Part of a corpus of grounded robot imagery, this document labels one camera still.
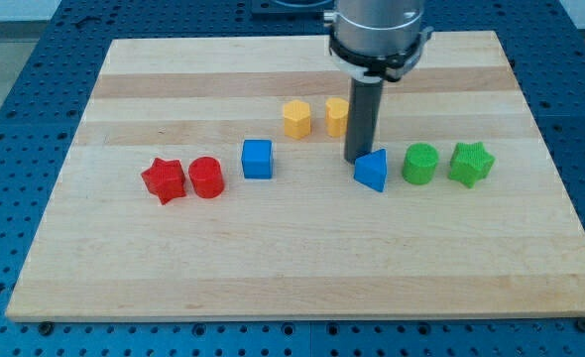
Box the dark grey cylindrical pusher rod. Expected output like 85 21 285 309
344 79 383 164

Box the blue cube block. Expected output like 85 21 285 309
241 139 273 179

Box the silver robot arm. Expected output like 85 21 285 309
323 0 433 164

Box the blue triangle block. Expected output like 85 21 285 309
354 149 388 192

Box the yellow hexagon block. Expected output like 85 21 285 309
283 100 311 140

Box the green cylinder block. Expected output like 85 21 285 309
402 143 439 185

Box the green star block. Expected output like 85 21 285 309
448 142 495 188

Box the red cylinder block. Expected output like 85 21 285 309
187 157 225 198

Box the light wooden board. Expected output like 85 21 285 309
6 31 585 322

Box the red star block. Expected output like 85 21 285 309
141 158 186 205

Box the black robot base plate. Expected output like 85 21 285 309
250 0 334 15

